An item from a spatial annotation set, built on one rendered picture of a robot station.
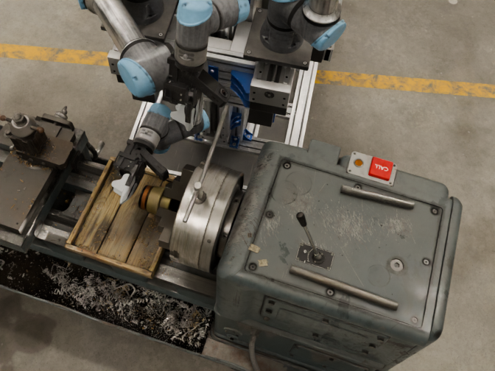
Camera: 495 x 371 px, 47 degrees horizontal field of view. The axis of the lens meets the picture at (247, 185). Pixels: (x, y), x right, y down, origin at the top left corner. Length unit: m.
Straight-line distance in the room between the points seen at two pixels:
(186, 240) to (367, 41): 2.36
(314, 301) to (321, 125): 1.88
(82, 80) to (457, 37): 2.30
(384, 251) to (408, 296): 0.13
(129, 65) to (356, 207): 0.72
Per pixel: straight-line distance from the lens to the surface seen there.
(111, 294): 2.19
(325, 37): 1.75
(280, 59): 1.93
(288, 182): 1.57
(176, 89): 1.40
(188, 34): 1.31
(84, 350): 2.75
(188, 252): 1.60
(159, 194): 1.70
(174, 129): 1.94
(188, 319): 2.15
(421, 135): 3.34
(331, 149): 1.64
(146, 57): 1.59
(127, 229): 1.92
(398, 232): 1.57
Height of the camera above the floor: 2.63
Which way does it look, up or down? 62 degrees down
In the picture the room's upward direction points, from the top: 7 degrees clockwise
